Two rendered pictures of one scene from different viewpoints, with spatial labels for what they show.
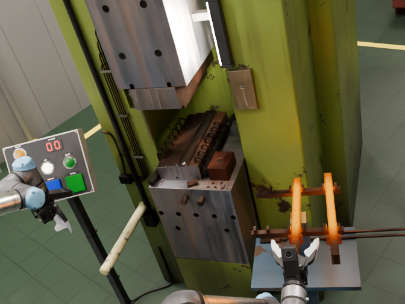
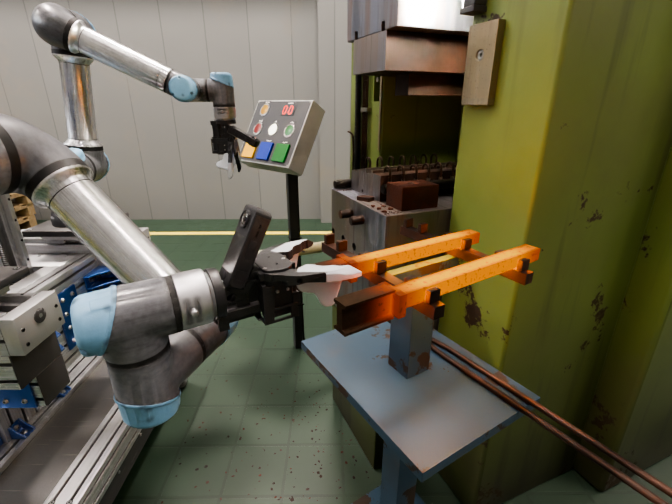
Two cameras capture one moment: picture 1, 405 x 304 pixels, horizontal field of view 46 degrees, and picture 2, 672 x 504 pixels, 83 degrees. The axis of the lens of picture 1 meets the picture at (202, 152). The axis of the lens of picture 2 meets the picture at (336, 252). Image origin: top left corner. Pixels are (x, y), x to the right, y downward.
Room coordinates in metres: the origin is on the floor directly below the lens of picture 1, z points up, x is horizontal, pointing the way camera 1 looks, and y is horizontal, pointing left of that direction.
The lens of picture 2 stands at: (0.68, -0.57, 1.19)
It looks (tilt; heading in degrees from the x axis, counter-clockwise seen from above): 21 degrees down; 39
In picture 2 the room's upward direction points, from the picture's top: straight up
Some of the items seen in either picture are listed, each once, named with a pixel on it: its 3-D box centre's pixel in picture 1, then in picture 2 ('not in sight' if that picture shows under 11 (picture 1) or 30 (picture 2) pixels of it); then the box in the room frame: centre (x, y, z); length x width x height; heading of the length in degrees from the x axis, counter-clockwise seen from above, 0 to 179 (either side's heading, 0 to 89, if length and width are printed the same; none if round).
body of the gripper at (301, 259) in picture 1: (295, 276); (253, 289); (0.98, -0.17, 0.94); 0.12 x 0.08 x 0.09; 161
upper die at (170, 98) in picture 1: (174, 73); (430, 57); (1.85, 0.02, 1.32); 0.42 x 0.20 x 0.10; 152
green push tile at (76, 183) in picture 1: (75, 183); (281, 153); (1.73, 0.56, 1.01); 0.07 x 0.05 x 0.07; 87
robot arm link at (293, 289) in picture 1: (295, 297); (195, 299); (0.90, -0.15, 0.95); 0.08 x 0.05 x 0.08; 71
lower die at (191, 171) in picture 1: (194, 143); (420, 177); (1.85, 0.02, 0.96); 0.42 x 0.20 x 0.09; 152
